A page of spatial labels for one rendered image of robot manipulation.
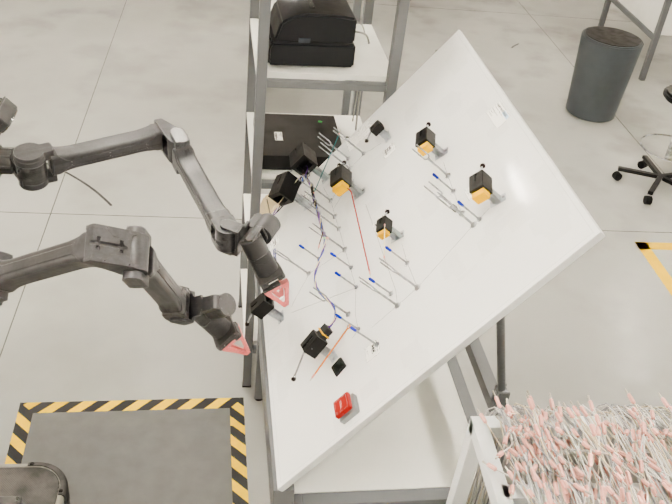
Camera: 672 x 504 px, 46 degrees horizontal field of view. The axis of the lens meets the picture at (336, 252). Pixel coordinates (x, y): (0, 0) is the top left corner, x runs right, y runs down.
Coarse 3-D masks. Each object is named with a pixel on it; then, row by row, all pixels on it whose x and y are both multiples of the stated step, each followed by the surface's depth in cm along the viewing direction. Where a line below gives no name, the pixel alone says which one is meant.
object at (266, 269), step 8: (264, 256) 195; (272, 256) 198; (256, 264) 195; (264, 264) 195; (272, 264) 197; (256, 272) 198; (264, 272) 196; (272, 272) 197; (280, 272) 196; (264, 280) 196; (272, 280) 195; (264, 288) 196
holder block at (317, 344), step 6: (312, 330) 213; (312, 336) 212; (318, 336) 211; (306, 342) 212; (312, 342) 210; (318, 342) 210; (324, 342) 211; (306, 348) 210; (312, 348) 211; (318, 348) 211; (312, 354) 211; (318, 354) 212
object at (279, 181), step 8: (280, 176) 269; (288, 176) 267; (280, 184) 265; (288, 184) 266; (296, 184) 268; (272, 192) 267; (280, 192) 263; (288, 192) 265; (296, 192) 268; (288, 200) 266; (296, 200) 272; (304, 200) 272; (304, 208) 276
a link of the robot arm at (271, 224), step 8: (256, 216) 201; (264, 216) 200; (272, 216) 200; (224, 224) 194; (232, 224) 195; (240, 224) 195; (248, 224) 198; (256, 224) 198; (264, 224) 197; (272, 224) 199; (280, 224) 202; (232, 232) 193; (240, 232) 194; (272, 232) 198; (240, 248) 198
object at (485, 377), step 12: (468, 348) 238; (480, 348) 236; (480, 360) 232; (480, 372) 228; (492, 372) 228; (480, 384) 227; (492, 384) 224; (492, 396) 219; (504, 396) 214; (492, 408) 218
